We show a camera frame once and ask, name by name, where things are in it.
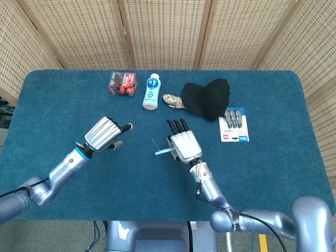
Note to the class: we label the white plastic bottle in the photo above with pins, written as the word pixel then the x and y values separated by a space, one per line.
pixel 151 92

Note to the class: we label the bamboo folding screen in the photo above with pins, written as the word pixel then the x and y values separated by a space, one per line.
pixel 168 34

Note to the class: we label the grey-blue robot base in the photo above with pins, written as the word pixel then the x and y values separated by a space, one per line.
pixel 157 236

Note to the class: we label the carded metal clips pack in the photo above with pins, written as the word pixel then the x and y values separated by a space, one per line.
pixel 234 124

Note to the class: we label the black equipment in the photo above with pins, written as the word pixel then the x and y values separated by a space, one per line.
pixel 5 113

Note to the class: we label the light blue plastic strip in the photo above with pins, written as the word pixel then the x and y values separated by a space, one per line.
pixel 162 150

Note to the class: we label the red and black box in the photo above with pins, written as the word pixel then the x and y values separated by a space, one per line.
pixel 123 84

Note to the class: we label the black baseball cap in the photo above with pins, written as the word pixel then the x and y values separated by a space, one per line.
pixel 206 99

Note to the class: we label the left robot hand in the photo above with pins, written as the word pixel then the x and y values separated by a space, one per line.
pixel 105 134

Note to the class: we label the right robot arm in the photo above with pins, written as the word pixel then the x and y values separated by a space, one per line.
pixel 252 207

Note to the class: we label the blue table cloth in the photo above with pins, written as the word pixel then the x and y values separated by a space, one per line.
pixel 147 189

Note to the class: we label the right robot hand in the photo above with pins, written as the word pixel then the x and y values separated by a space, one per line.
pixel 183 141

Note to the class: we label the yellow floor tape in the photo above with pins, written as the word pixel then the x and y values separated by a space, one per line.
pixel 263 242

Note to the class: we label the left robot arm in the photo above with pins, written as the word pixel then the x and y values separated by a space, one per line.
pixel 44 181

